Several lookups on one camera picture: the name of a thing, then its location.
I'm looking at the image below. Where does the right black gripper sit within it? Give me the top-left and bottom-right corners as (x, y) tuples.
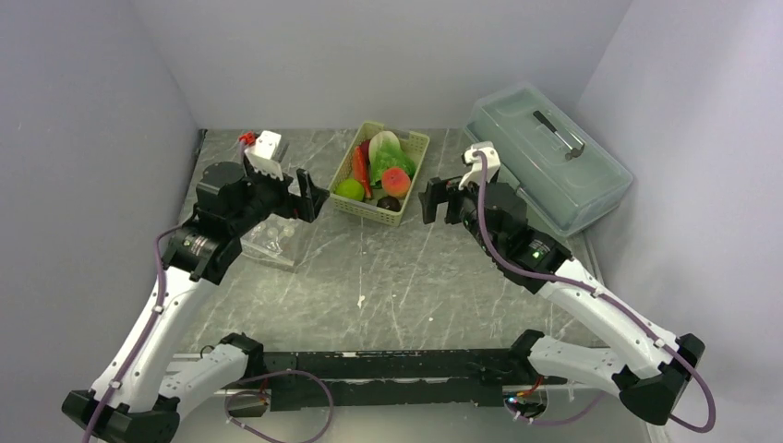
(418, 173), (500, 257)

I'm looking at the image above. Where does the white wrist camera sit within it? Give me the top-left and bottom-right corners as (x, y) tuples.
(458, 141), (501, 190)
(238, 130), (288, 181)

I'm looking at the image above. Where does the clear lidded storage box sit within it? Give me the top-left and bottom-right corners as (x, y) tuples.
(465, 83), (632, 237)

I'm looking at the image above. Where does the green toy apple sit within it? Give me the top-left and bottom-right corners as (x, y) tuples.
(334, 178), (366, 202)

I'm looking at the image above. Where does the green cabbage toy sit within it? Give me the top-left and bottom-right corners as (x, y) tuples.
(368, 131), (416, 187)

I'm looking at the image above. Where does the orange peach toy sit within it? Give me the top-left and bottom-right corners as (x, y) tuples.
(380, 167), (411, 198)

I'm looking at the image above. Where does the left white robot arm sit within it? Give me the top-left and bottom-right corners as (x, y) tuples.
(62, 162), (329, 442)

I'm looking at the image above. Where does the red watermelon slice toy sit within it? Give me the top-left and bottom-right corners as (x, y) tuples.
(352, 147), (372, 199)

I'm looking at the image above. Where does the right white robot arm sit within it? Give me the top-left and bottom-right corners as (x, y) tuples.
(419, 178), (705, 425)

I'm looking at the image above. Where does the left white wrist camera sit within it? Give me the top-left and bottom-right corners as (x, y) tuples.
(238, 130), (288, 181)

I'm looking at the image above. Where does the pale green plastic basket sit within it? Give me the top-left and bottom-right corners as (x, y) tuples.
(329, 121), (429, 226)

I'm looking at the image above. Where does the purple eggplant toy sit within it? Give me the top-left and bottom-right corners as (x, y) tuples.
(358, 139), (370, 162)

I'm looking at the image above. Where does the dark purple mangosteen toy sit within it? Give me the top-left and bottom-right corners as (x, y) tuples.
(377, 196), (402, 212)

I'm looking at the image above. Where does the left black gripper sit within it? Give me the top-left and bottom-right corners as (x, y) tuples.
(229, 153), (329, 234)

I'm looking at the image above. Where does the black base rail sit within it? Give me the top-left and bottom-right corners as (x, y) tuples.
(245, 349), (545, 412)

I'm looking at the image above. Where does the clear dotted zip bag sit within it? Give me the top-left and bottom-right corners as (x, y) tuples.
(241, 215), (312, 271)

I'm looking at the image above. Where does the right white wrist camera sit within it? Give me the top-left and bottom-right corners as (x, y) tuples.
(458, 141), (501, 190)

